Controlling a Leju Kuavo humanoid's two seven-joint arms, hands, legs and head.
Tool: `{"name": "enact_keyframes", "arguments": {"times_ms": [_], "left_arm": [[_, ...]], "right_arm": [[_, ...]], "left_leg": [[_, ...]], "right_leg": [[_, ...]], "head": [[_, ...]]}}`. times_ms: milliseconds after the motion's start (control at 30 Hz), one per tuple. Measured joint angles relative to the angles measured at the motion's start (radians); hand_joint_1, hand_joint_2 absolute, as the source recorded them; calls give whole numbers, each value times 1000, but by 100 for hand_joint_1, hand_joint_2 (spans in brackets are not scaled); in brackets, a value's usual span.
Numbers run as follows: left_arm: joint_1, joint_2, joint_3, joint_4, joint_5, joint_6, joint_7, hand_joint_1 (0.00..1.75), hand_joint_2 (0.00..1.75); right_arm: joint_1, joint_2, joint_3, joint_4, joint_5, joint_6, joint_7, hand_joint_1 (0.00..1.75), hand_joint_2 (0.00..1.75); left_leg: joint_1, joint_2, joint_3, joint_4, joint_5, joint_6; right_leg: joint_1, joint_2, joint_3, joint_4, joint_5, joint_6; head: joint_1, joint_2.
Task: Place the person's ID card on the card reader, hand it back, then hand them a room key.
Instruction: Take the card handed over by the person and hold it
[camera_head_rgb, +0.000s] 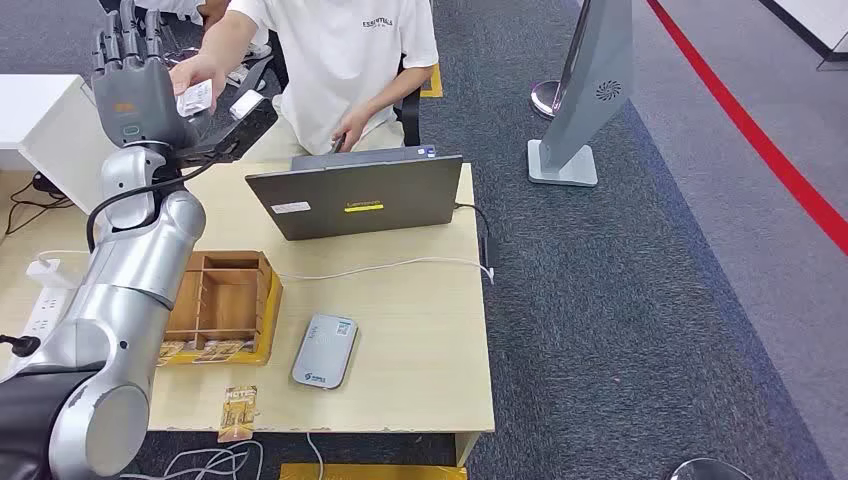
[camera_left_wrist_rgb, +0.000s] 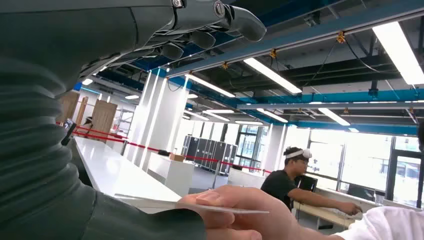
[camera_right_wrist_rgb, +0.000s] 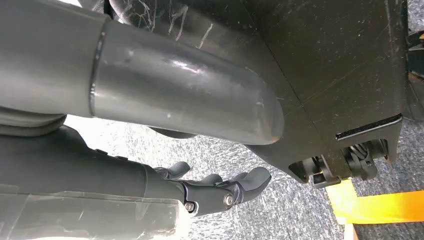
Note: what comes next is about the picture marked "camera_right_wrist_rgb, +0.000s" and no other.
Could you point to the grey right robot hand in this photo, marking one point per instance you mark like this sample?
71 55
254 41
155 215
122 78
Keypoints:
172 96

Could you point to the black robot body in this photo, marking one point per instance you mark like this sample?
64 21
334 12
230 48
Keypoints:
331 66

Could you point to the yellow floor tape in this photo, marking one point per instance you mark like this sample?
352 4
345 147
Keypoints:
381 205

